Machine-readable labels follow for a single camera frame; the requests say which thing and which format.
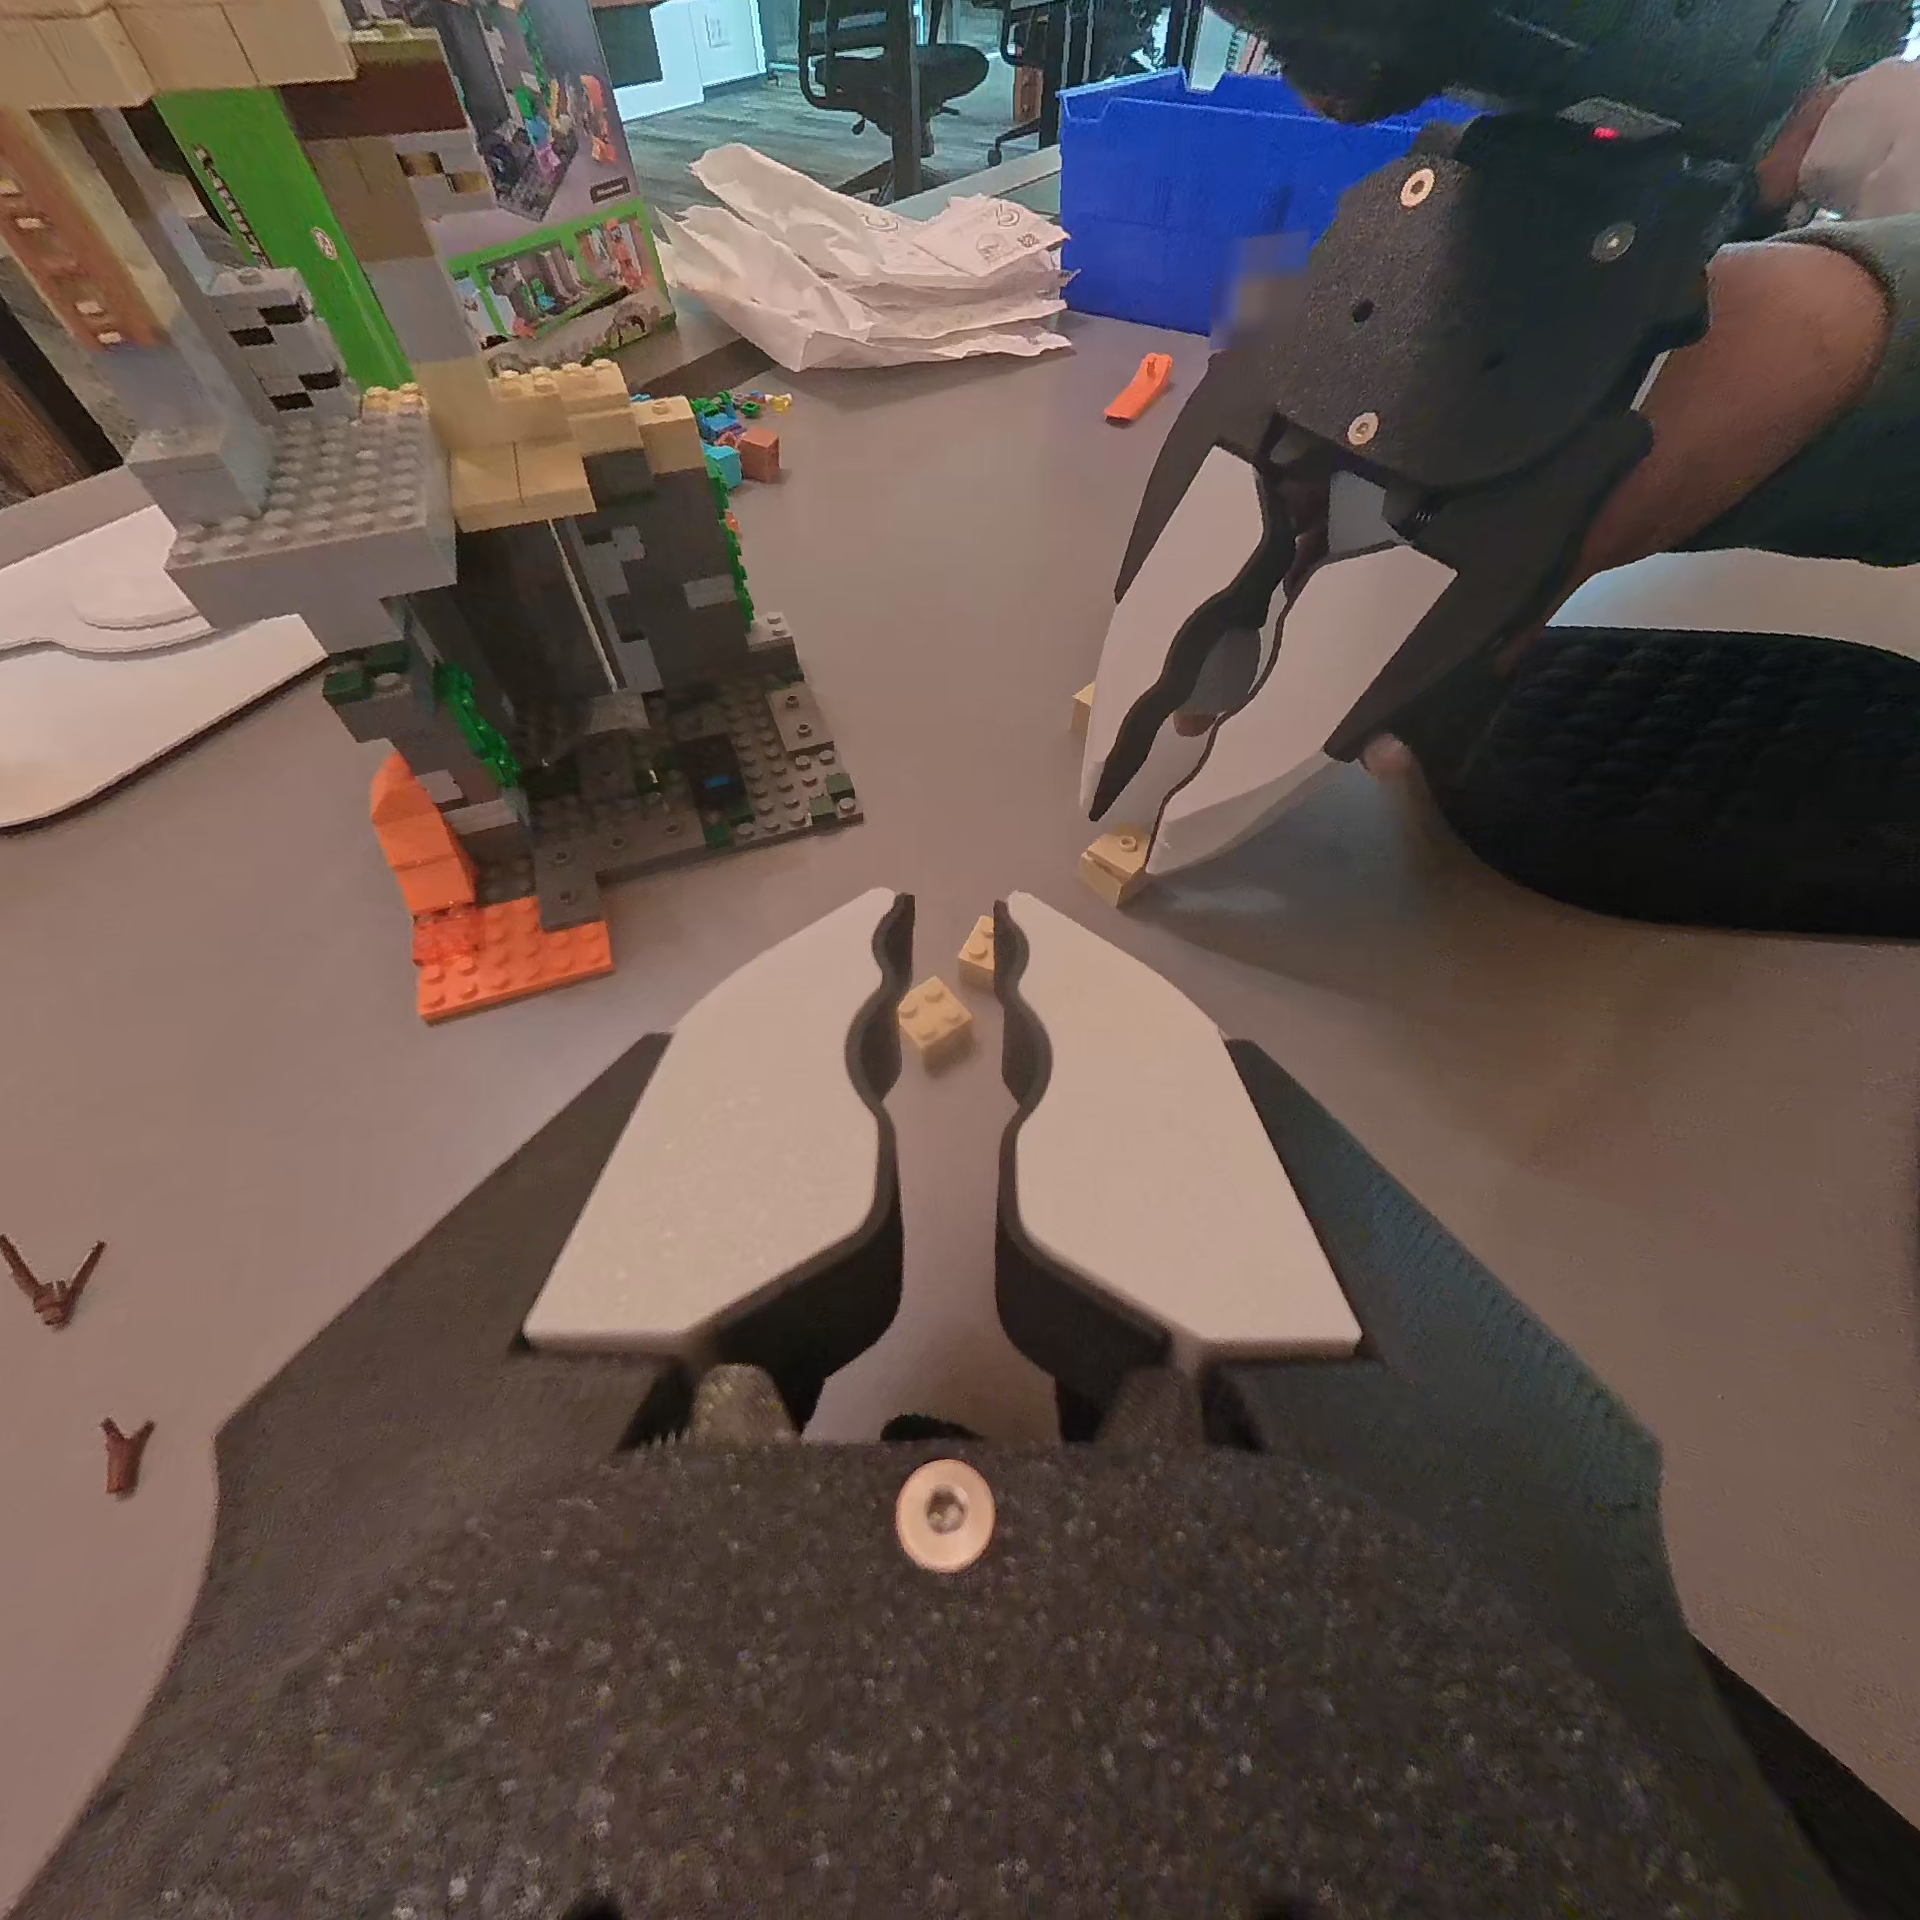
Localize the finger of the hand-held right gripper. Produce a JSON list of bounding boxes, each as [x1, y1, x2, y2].
[[1082, 444, 1307, 822], [1142, 478, 1467, 882]]

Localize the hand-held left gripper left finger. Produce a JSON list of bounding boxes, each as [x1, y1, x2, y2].
[[519, 884, 921, 1434]]

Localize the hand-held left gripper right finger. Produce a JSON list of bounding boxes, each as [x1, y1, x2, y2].
[[990, 889, 1367, 1439]]

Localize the person's right forearm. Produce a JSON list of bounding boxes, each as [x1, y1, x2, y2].
[[1689, 205, 1920, 567]]

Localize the grey desk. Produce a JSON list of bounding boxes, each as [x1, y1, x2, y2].
[[0, 227, 1920, 1849]]

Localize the person's right hand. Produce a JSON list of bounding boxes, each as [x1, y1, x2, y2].
[[1561, 238, 1890, 571]]

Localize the blue plastic bin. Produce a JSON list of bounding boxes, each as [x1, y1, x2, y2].
[[1058, 68, 1487, 340]]

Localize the white paper bag pile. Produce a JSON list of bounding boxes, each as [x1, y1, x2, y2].
[[659, 141, 1077, 375]]

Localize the pile of small colourful bricks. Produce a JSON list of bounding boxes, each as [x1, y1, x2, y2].
[[631, 386, 801, 489]]

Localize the grey toy brick building model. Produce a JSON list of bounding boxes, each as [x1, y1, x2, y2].
[[0, 0, 868, 1030]]

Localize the black office chair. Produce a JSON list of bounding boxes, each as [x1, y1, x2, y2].
[[795, 0, 995, 200]]

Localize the green toy set box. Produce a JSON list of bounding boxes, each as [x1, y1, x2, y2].
[[150, 0, 681, 388]]

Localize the white flat board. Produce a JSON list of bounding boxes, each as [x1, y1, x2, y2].
[[0, 504, 330, 830]]

